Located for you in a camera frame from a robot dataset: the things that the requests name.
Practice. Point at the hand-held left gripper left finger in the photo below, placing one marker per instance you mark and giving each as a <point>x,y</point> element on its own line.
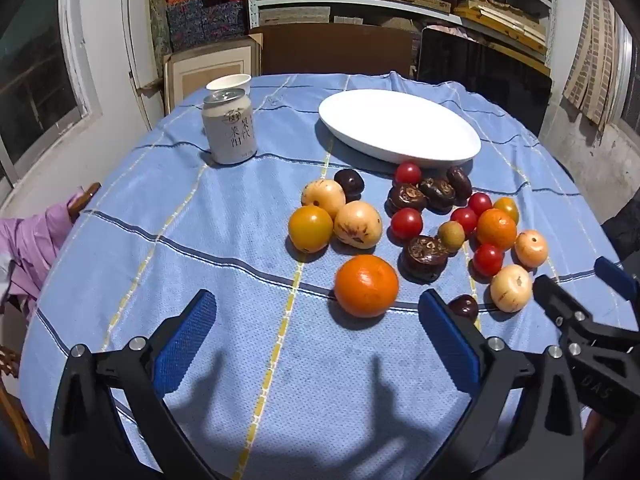
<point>185,340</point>

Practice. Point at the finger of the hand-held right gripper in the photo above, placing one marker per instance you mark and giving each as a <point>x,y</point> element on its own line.
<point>616,276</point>
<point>550,296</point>

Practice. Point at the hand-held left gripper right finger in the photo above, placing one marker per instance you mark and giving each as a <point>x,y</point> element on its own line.
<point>450,340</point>

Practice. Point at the dark purple plum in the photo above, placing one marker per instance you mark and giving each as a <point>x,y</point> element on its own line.
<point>463,307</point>
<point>348,182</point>

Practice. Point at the pale loquat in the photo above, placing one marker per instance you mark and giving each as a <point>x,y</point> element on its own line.
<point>531,248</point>
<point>511,288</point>
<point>357,224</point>
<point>323,197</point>

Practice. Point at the red cherry tomato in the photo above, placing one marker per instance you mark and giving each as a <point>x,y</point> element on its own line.
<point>406,223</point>
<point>408,173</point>
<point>488,259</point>
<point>464,219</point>
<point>480,203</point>

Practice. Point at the small orange mandarin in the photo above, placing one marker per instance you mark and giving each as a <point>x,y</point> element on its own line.
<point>496,229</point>

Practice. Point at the dark water chestnut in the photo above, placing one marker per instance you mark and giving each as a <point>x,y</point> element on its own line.
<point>406,197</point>
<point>460,181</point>
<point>438,194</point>
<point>425,257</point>

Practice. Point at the small yellow tomato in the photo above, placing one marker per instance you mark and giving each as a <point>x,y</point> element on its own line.
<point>507,207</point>

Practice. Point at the large orange mandarin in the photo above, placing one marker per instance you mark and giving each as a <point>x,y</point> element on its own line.
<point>366,285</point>

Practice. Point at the tan longan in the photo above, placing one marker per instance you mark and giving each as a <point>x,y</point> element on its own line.
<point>451,235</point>

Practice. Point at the large yellow tomato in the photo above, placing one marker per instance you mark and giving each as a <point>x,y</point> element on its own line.
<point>310,228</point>

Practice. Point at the white oval plate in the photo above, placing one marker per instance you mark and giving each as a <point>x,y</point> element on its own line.
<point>400,125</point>

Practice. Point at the blue striped tablecloth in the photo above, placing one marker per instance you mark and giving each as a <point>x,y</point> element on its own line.
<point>200,240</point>

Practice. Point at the wooden chair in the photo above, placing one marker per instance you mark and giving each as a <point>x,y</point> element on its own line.
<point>86,197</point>

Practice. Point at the stack of cardboard strips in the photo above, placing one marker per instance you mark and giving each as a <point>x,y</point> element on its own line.
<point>597,60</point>

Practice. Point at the pink cloth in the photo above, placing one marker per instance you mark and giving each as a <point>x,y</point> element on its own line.
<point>30,245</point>

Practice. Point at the black panel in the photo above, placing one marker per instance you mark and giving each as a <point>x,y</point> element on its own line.
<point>480,80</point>

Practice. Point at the white drink can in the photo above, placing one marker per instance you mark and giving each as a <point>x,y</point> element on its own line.
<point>230,127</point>

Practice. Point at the stack of yellow wooden frames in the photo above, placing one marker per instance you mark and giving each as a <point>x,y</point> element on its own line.
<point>505,20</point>

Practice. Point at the white paper cup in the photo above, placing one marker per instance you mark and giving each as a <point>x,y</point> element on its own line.
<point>229,82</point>

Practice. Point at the white door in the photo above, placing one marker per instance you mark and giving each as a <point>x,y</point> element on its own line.
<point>137,60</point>

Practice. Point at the window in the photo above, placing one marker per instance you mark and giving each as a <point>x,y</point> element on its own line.
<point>30,75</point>

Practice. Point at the brown board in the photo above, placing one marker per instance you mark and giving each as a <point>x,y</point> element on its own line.
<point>335,50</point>

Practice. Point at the metal shelf unit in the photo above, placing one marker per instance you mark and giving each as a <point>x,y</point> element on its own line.
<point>400,12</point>

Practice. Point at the patterned storage boxes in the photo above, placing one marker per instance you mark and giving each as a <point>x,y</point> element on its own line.
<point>205,15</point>

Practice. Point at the wooden picture frame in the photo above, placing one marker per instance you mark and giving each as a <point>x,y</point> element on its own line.
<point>215,67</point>

